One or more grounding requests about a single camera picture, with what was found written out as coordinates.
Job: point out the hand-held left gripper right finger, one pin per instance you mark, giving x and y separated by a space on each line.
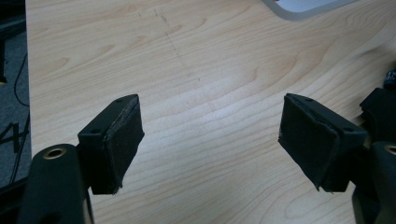
314 140

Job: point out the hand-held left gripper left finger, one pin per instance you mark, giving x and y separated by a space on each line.
109 146

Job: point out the black stand legs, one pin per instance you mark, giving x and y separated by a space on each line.
14 133

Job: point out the white plastic container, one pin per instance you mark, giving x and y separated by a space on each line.
306 7

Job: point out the dark furniture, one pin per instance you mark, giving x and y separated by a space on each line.
11 18

